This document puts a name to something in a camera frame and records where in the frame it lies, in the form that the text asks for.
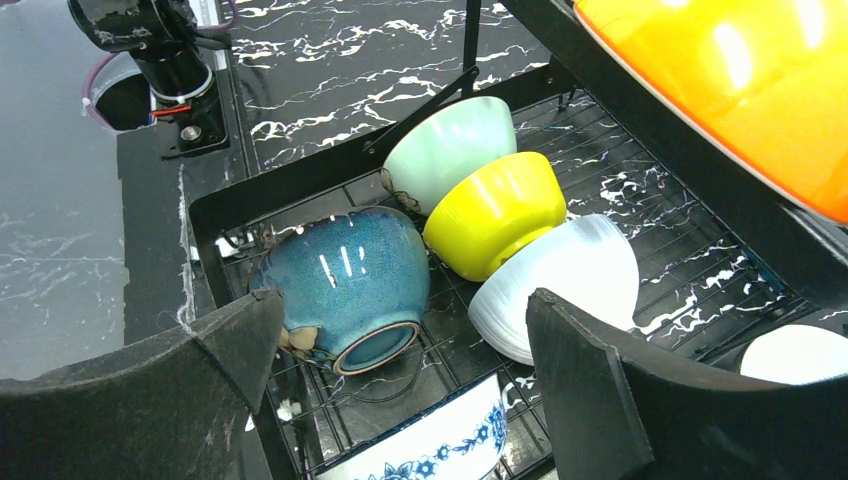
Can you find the dark blue beige bowl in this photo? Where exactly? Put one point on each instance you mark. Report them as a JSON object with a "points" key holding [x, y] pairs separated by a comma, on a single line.
{"points": [[355, 286]]}

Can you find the blue patterned bowl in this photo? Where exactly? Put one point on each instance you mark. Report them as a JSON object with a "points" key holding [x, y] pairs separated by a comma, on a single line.
{"points": [[461, 438]]}

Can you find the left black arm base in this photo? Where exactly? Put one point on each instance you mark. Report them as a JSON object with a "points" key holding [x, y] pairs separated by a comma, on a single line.
{"points": [[164, 40]]}

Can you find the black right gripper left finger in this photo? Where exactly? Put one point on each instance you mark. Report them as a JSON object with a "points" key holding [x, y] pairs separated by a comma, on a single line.
{"points": [[171, 406]]}

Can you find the black wire dish rack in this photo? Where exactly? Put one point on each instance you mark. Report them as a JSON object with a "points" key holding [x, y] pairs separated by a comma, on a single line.
{"points": [[722, 257]]}

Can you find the grey green small bowl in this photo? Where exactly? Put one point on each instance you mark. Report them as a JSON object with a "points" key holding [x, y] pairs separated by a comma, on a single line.
{"points": [[796, 355]]}

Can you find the pale green bowl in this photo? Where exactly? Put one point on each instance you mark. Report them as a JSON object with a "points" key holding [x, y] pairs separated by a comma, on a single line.
{"points": [[447, 147]]}

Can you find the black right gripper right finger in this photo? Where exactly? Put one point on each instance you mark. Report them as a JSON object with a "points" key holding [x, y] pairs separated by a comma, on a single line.
{"points": [[619, 407]]}

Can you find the dark striped white bowl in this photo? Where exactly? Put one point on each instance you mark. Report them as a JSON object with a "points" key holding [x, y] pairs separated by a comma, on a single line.
{"points": [[587, 261]]}

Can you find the orange white bowl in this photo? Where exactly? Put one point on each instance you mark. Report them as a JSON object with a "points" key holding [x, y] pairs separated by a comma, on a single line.
{"points": [[763, 81]]}

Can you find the yellow green bowl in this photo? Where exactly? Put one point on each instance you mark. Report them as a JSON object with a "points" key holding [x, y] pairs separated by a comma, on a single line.
{"points": [[494, 213]]}

